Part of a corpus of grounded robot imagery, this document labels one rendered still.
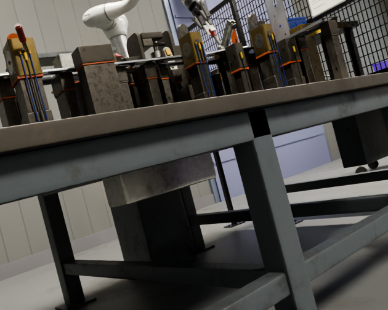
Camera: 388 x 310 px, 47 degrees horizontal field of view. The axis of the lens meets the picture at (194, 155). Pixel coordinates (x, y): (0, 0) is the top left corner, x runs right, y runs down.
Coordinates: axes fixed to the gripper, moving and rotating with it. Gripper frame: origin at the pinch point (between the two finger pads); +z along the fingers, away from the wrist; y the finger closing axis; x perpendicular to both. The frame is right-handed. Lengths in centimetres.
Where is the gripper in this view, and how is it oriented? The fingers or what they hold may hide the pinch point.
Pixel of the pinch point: (209, 28)
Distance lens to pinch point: 239.5
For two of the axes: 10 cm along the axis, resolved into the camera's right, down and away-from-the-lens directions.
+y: 3.5, -5.5, -7.6
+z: 4.5, 8.1, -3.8
